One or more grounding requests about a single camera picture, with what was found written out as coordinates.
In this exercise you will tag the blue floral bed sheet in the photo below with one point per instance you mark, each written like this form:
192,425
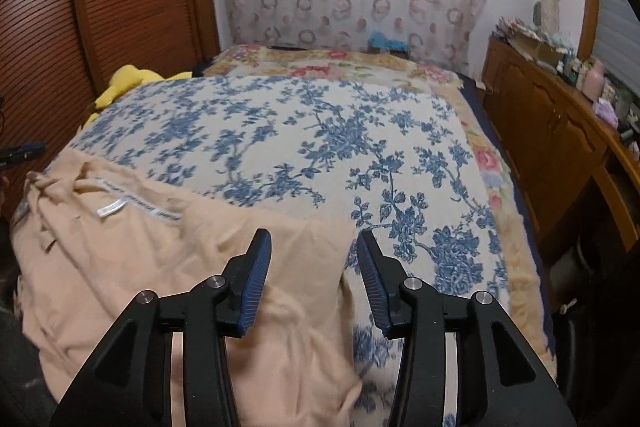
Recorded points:
325,147

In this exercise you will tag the grey waste bin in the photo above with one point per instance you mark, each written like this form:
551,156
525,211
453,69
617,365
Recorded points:
575,277

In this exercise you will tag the wooden louvered wardrobe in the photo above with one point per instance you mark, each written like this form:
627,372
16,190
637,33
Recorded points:
125,7

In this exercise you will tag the peach printed t-shirt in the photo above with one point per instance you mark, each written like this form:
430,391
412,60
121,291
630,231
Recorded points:
125,267

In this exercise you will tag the purple pouch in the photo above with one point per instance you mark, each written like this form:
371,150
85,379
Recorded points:
606,113

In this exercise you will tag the cardboard box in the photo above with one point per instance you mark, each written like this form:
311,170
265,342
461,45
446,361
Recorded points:
537,47

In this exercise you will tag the blue tissue pack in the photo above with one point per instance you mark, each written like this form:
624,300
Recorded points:
387,42

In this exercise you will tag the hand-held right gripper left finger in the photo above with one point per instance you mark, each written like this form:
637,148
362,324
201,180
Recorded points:
255,287

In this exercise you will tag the grey window blind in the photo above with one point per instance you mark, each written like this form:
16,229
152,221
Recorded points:
622,22

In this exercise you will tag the pink bottle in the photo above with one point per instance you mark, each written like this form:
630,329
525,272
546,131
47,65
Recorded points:
594,79

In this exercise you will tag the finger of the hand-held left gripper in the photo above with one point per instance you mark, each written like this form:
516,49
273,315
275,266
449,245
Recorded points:
27,152

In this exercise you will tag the yellow plush toy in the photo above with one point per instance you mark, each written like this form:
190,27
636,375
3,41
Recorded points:
120,82

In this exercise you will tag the dark blue mattress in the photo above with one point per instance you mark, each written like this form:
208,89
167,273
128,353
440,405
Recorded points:
487,117

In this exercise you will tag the wooden sideboard cabinet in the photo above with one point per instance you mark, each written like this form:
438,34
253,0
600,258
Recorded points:
540,107

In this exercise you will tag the small round fan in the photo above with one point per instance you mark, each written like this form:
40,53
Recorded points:
537,14

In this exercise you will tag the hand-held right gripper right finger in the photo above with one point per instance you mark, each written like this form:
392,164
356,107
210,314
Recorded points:
372,287

